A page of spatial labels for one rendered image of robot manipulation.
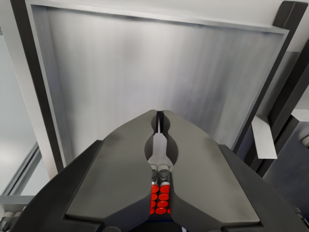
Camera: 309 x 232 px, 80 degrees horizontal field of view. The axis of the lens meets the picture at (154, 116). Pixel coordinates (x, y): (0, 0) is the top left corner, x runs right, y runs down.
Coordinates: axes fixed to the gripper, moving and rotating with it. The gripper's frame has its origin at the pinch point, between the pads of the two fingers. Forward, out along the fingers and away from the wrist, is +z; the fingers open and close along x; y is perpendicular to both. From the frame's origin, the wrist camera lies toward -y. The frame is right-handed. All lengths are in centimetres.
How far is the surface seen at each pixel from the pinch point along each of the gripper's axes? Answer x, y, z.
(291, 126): 20.6, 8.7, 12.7
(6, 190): -43, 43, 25
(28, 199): -26.2, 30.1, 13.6
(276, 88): 17.5, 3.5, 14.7
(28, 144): -94, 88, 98
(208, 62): 6.6, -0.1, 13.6
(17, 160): -108, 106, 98
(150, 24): -1.1, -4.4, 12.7
